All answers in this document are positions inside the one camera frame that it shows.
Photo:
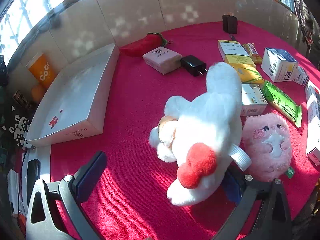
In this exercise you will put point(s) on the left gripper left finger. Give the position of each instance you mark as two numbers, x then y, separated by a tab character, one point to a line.
44	220

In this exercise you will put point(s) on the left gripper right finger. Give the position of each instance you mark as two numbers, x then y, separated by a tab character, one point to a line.
272	221

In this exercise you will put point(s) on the pink plush pig toy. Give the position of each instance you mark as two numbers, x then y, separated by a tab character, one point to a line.
266	140

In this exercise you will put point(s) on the white plush dog toy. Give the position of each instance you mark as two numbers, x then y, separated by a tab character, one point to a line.
202	136

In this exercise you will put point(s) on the green wet wipe packet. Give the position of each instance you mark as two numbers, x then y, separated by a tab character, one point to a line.
282	102

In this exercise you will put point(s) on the light blue nasal drops box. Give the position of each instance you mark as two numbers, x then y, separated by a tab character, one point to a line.
253	100

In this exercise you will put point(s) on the grey liquid sealant box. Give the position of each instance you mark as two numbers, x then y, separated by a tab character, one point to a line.
313	107

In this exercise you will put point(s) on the yellow bamboo tissue pack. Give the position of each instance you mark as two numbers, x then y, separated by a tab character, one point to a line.
248	74

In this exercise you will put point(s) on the blue white medicine box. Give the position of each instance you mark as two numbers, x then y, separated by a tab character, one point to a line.
279	65

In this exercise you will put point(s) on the white yellow medicine box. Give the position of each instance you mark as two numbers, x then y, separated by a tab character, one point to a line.
233	53

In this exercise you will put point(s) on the corn crisp snack bar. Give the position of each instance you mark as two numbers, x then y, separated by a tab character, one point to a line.
252	52

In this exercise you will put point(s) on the pink soap box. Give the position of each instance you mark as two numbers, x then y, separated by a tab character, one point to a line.
163	60

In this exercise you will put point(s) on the small white red box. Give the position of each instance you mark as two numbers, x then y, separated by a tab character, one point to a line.
300	76

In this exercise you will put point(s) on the red cloth table mat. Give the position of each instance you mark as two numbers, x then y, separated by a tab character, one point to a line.
130	198

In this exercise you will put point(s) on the cat print bag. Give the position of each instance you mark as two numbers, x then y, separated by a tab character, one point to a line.
16	115

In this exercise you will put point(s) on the white cardboard tray box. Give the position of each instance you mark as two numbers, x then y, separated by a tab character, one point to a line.
74	105

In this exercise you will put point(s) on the orange fruit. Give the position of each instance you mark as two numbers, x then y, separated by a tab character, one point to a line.
37	93

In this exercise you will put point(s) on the orange coco paper cup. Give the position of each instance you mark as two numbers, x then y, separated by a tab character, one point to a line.
42	70

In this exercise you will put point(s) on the black flat usb charger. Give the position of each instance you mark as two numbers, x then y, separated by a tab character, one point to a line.
193	65

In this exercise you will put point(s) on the black pen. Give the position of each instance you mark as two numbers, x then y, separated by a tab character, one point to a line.
233	38

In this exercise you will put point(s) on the black cube power adapter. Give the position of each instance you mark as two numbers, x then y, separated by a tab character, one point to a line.
230	24

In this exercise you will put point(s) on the red chili plush keychain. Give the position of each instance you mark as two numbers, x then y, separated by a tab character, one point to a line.
144	45

